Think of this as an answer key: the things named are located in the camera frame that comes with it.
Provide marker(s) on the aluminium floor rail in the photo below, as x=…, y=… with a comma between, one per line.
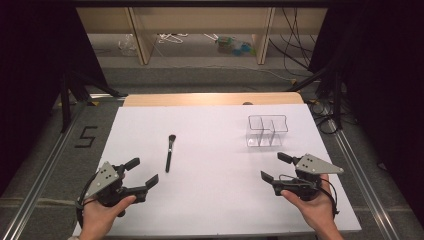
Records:
x=40, y=180
x=363, y=180

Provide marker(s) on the black curtain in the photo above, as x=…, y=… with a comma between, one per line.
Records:
x=33, y=66
x=383, y=83

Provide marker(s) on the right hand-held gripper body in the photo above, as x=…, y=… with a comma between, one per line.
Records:
x=305, y=181

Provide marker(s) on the clear acrylic organizer box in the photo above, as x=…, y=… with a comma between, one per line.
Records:
x=263, y=136

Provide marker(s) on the clear plastic bag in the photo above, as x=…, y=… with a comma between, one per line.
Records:
x=127, y=45

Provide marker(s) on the black metal stand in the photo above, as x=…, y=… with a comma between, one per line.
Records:
x=337, y=100
x=66, y=100

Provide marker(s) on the white clothes hangers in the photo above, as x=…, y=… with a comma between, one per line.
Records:
x=170, y=38

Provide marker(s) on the person's right hand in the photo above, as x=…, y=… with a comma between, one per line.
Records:
x=315, y=210

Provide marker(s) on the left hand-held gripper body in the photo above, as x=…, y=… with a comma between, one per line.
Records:
x=106, y=186

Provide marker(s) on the white paper sheet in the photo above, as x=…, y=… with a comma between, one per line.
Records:
x=213, y=186

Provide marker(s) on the black makeup brush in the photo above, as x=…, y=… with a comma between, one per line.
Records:
x=169, y=156

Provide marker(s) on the light wooden shelf unit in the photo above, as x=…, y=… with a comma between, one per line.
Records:
x=200, y=20

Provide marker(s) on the colourful toy pile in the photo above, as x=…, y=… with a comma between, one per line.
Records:
x=233, y=46

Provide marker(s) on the person's left hand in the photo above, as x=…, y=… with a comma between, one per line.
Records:
x=100, y=216

